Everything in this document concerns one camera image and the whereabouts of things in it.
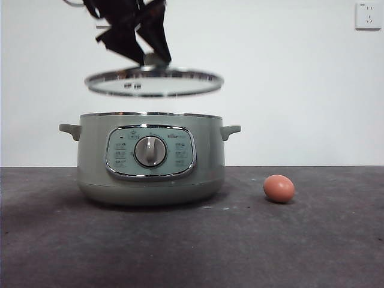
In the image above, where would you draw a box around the glass lid with green knob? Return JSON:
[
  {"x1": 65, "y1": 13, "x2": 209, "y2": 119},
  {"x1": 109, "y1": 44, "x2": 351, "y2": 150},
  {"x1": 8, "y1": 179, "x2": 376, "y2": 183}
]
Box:
[{"x1": 84, "y1": 53, "x2": 226, "y2": 98}]

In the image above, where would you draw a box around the brown egg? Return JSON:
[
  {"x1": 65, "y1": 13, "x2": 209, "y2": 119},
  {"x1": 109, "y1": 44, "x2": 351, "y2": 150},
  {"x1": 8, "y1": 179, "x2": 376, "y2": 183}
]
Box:
[{"x1": 263, "y1": 175, "x2": 296, "y2": 205}]

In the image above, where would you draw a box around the green electric cooking pot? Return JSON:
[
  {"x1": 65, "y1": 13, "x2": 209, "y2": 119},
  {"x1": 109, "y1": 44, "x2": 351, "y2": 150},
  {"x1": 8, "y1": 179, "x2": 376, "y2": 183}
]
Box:
[{"x1": 58, "y1": 112, "x2": 242, "y2": 207}]

